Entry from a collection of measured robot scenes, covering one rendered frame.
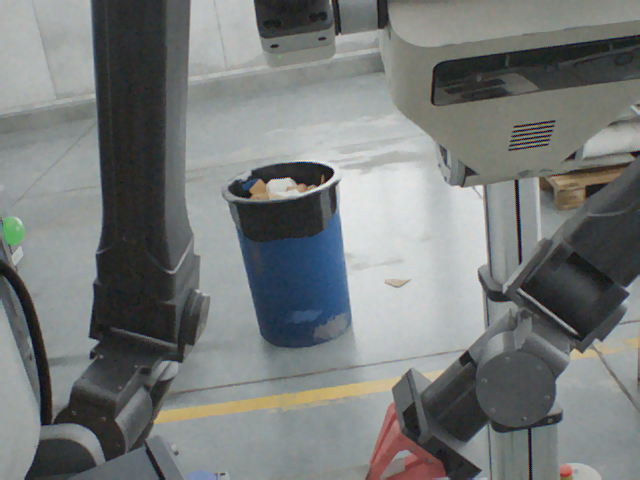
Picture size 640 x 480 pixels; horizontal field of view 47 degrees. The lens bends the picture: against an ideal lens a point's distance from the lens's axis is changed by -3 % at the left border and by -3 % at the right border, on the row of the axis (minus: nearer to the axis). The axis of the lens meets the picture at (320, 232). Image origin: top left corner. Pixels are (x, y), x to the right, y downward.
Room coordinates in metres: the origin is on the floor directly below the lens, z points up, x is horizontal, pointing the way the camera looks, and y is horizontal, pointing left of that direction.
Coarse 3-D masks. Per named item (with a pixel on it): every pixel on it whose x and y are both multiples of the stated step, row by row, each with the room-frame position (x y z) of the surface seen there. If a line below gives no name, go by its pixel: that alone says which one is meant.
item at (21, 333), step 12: (0, 252) 0.69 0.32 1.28; (0, 276) 0.67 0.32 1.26; (0, 288) 0.66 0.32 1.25; (12, 288) 0.69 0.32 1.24; (12, 300) 0.68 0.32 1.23; (12, 312) 0.67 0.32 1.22; (12, 324) 0.66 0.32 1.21; (24, 324) 0.69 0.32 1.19; (24, 336) 0.68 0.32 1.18; (24, 348) 0.68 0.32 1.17; (24, 360) 0.66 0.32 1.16; (36, 372) 0.68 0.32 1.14; (36, 384) 0.67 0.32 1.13; (36, 396) 0.66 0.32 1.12
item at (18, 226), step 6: (12, 216) 0.73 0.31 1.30; (6, 222) 0.71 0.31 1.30; (12, 222) 0.71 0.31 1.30; (18, 222) 0.72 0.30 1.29; (6, 228) 0.71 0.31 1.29; (12, 228) 0.71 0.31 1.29; (18, 228) 0.71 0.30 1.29; (6, 234) 0.71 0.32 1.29; (12, 234) 0.71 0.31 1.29; (18, 234) 0.71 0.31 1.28; (12, 240) 0.71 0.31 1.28; (18, 240) 0.71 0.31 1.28
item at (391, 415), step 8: (392, 408) 0.54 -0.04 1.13; (392, 416) 0.53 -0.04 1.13; (384, 424) 0.54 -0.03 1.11; (384, 432) 0.53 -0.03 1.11; (376, 448) 0.53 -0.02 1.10; (376, 456) 0.53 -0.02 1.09; (408, 456) 0.54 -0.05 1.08; (448, 456) 0.49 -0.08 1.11; (408, 464) 0.53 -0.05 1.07; (416, 464) 0.53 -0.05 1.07; (448, 464) 0.49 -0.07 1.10; (456, 464) 0.48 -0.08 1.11; (448, 472) 0.48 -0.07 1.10; (456, 472) 0.48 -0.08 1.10
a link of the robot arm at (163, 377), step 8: (160, 368) 0.52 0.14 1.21; (168, 368) 0.53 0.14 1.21; (176, 368) 0.54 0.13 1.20; (144, 376) 0.50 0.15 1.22; (152, 376) 0.51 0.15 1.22; (160, 376) 0.52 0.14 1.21; (168, 376) 0.52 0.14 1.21; (144, 384) 0.49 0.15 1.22; (152, 384) 0.50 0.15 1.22; (160, 384) 0.51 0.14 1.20; (168, 384) 0.52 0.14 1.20; (152, 392) 0.51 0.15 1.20; (160, 392) 0.51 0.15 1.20; (168, 392) 0.53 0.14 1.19; (152, 400) 0.51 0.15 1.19; (160, 400) 0.52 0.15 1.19; (152, 408) 0.51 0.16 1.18; (160, 408) 0.52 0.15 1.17; (152, 416) 0.52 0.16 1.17
